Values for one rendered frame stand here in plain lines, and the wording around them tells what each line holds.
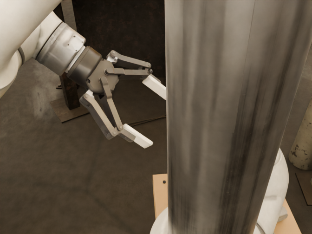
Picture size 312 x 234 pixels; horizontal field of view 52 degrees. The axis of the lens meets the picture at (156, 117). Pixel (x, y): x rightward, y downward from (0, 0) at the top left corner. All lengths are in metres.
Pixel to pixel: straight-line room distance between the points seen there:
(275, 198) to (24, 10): 0.46
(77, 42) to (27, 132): 1.11
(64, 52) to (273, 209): 0.45
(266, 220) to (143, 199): 0.81
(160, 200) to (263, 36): 0.65
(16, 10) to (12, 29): 0.02
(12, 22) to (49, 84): 1.57
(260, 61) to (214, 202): 0.14
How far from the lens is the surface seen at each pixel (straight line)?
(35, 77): 2.08
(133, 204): 1.29
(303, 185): 1.46
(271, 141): 0.25
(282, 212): 0.79
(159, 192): 0.82
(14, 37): 0.44
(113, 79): 0.65
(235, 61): 0.19
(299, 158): 1.49
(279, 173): 0.56
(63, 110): 1.74
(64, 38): 0.61
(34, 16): 0.42
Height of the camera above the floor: 1.06
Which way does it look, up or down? 40 degrees down
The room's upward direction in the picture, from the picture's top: straight up
